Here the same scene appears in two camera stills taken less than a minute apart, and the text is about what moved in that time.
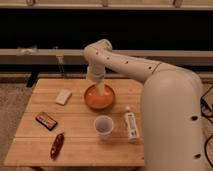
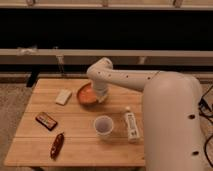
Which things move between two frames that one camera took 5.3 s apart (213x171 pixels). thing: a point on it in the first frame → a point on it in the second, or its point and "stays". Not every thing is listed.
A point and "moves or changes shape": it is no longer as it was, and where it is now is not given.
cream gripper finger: x=101 y=89 → x=102 y=99
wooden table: x=81 y=122 stays
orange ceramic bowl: x=99 y=102 moves or changes shape
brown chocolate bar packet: x=47 y=121 stays
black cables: x=203 y=105 stays
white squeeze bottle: x=131 y=125 stays
